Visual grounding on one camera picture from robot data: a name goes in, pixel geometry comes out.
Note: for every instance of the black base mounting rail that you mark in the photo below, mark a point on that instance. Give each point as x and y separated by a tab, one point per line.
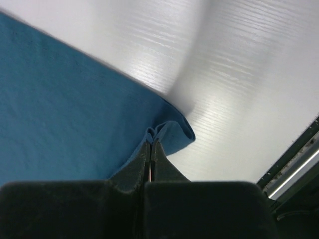
292	187

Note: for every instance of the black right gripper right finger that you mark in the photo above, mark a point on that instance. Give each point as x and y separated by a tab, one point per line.
175	208

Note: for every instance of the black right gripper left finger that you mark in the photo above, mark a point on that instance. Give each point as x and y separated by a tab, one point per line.
98	209

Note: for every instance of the teal blue t shirt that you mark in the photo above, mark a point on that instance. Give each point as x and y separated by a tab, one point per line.
65	116

